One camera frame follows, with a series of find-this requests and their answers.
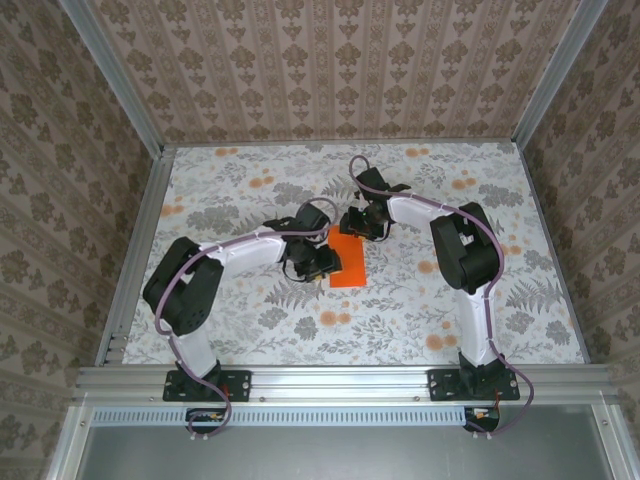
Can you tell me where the aluminium frame post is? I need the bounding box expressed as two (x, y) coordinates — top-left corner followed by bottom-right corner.
(58, 0), (167, 154)
(512, 0), (611, 146)

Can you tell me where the aluminium table side rail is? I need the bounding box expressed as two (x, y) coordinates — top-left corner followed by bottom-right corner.
(514, 142), (591, 366)
(93, 144), (176, 369)

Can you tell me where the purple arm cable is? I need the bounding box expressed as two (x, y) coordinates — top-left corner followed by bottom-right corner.
(348, 155), (534, 441)
(154, 198), (336, 444)

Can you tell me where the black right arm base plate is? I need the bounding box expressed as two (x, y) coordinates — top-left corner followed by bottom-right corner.
(427, 368), (521, 403)

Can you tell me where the slotted grey cable duct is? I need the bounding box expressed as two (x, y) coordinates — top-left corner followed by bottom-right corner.
(92, 405), (469, 427)

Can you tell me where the grey metal panel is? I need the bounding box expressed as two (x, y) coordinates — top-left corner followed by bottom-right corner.
(47, 403), (624, 480)

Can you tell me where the floral patterned table cover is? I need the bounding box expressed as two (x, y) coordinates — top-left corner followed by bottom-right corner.
(122, 143), (586, 366)

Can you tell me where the orange square paper sheet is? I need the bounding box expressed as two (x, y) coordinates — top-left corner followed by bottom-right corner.
(327, 223), (369, 290)

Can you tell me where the black connector board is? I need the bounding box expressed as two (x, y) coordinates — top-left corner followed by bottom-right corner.
(184, 407), (234, 435)
(462, 405), (502, 434)

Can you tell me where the wide aluminium mounting rail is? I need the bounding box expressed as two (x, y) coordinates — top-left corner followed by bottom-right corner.
(72, 364), (619, 406)

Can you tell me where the thin aluminium table rail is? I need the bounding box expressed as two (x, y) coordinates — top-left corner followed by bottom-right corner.
(162, 140), (519, 149)

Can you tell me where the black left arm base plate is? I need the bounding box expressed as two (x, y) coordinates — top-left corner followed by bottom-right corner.
(163, 368), (253, 403)

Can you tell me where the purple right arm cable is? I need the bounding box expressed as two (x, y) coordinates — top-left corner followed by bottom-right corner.
(348, 155), (534, 441)

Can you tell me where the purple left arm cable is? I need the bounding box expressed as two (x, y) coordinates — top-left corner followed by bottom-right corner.
(154, 198), (336, 444)

